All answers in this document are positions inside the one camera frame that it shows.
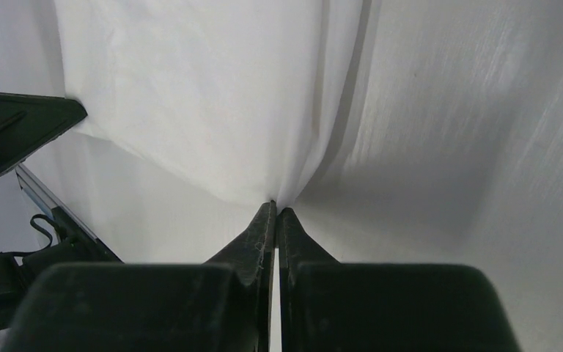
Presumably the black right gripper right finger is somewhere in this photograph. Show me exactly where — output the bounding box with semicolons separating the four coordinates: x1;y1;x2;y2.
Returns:
276;208;520;351

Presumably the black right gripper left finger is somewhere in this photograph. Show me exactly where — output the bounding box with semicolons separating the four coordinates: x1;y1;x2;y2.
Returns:
3;202;276;351

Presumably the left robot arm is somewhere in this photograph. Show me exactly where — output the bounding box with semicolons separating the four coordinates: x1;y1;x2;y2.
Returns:
0;92;87;331

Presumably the white printed t-shirt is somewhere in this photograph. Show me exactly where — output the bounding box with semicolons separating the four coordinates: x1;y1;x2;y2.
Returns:
55;1;367;205

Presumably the aluminium frame rail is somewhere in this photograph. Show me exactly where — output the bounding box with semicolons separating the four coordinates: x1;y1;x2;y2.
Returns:
15;165;121;263

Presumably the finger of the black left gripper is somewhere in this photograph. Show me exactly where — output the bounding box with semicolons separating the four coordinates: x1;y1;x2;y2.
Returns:
0;92;87;177

